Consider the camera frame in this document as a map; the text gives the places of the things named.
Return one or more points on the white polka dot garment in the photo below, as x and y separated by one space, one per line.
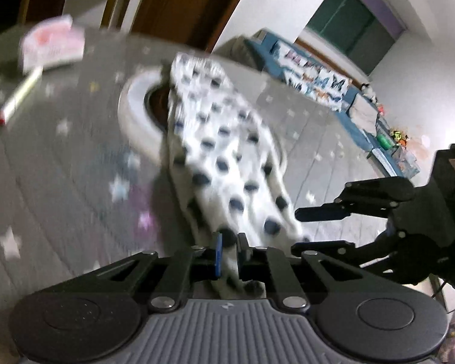
220 148

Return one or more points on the blue sofa with butterfly cover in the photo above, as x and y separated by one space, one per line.
322 79

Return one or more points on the pile of colourful toys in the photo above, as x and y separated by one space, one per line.
396 140

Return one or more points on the pink and white box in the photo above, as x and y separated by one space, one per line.
53 43

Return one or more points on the grey star-patterned mat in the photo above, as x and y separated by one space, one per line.
72 182

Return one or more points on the dark green window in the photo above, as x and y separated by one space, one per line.
352 26

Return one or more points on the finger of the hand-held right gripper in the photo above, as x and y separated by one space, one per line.
326 248
318 212

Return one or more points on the white marker with red cap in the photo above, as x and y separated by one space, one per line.
19 96

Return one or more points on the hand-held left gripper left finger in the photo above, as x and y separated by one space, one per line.
218 254

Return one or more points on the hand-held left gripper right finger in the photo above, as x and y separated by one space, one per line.
243 252

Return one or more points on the brown wooden door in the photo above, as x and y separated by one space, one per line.
174 3

